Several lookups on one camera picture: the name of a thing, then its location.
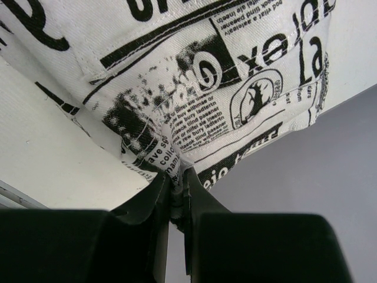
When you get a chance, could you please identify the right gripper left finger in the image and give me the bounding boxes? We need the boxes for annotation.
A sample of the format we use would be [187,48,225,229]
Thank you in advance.
[1,173,171,282]

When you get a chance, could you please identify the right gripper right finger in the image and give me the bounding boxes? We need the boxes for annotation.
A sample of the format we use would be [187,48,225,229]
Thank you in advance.
[183,168,353,282]

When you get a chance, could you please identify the newspaper print trousers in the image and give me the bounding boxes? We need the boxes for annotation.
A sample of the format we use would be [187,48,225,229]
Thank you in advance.
[1,1,336,229]

